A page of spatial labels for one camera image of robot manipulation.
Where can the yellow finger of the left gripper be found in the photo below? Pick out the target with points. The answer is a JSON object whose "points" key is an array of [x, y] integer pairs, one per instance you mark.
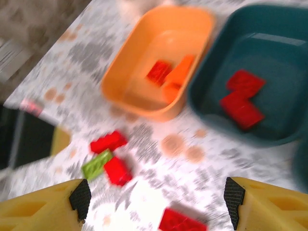
{"points": [[61, 142]]}

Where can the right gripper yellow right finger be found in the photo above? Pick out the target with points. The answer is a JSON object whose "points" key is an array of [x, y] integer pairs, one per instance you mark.
{"points": [[272, 209]]}

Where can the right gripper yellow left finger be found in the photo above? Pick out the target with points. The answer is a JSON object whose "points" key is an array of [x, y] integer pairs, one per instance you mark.
{"points": [[36, 211]]}

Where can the green lego brick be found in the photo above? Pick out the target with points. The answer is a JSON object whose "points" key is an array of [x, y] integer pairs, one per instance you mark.
{"points": [[96, 166]]}

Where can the red lego brick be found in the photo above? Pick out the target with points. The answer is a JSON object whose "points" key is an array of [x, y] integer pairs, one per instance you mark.
{"points": [[245, 81], [118, 170], [243, 110], [108, 142], [180, 221]]}

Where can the red-orange lego brick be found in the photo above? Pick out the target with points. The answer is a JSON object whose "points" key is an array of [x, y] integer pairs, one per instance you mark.
{"points": [[158, 72]]}

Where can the orange lego brick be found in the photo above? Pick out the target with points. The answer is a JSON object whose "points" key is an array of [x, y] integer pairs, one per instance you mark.
{"points": [[184, 68], [172, 91]]}

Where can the teal plastic container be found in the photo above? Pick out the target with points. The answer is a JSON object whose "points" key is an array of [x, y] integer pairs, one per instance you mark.
{"points": [[302, 166], [276, 60]]}

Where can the orange plastic container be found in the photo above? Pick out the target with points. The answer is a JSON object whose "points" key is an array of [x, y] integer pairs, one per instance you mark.
{"points": [[139, 96]]}

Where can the floral tablecloth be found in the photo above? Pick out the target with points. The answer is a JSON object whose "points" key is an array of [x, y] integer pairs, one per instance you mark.
{"points": [[168, 173]]}

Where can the white plush bear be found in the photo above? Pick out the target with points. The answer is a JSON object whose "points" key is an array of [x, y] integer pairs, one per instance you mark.
{"points": [[144, 4]]}

